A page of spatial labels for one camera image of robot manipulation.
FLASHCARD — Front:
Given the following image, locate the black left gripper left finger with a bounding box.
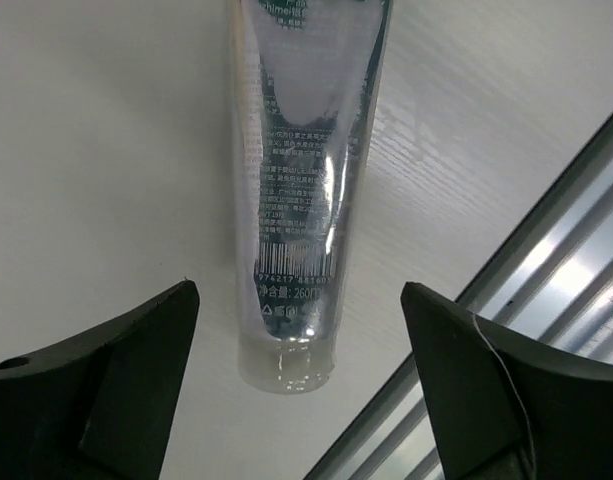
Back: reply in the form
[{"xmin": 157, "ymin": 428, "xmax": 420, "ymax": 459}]
[{"xmin": 0, "ymin": 280, "xmax": 200, "ymax": 479}]

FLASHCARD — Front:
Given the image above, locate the silver toothpaste tube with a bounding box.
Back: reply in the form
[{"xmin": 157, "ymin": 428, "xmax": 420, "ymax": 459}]
[{"xmin": 229, "ymin": 1, "xmax": 392, "ymax": 395}]

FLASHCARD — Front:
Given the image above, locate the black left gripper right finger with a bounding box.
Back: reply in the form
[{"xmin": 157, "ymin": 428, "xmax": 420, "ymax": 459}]
[{"xmin": 401, "ymin": 282, "xmax": 613, "ymax": 479}]

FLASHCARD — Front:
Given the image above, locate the aluminium mounting rail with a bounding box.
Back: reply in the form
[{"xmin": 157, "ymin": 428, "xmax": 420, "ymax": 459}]
[{"xmin": 309, "ymin": 113, "xmax": 613, "ymax": 479}]

